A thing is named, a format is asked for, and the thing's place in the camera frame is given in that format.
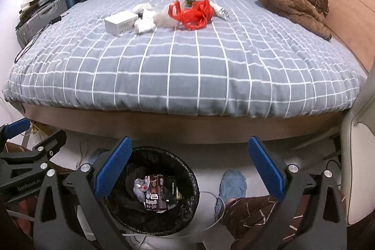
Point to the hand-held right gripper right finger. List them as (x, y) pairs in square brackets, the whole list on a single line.
[(266, 168)]

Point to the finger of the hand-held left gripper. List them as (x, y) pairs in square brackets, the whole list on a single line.
[(49, 144), (17, 125)]

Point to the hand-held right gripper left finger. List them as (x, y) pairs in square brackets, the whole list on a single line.
[(114, 168)]

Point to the pink packet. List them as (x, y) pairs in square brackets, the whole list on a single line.
[(139, 187)]

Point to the brown cookie box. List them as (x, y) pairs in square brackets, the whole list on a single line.
[(153, 194)]

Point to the trash bin with black bag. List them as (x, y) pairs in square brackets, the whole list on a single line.
[(178, 217)]

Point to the small white box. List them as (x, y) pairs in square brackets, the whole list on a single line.
[(120, 23)]

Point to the clear plastic bag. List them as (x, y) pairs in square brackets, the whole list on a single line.
[(164, 20)]

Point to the silver snack wrapper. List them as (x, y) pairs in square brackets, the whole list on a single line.
[(219, 10)]

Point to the red plastic bag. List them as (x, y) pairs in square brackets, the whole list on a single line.
[(193, 14)]

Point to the dark snack wrapper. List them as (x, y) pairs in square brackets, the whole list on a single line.
[(189, 3)]

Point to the blue fuzzy slipper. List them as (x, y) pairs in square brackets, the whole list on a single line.
[(233, 182)]

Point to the person's patterned trouser leg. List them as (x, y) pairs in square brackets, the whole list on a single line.
[(252, 217)]

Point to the cream padded chair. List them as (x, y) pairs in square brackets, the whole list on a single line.
[(361, 150)]

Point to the grey suitcase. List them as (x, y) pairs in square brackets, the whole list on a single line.
[(41, 18)]

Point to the bed with grey checked sheet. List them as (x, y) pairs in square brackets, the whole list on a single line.
[(205, 68)]

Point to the dark patterned cloth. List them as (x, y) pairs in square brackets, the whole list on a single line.
[(318, 2)]

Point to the wooden headboard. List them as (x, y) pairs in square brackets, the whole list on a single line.
[(345, 4)]

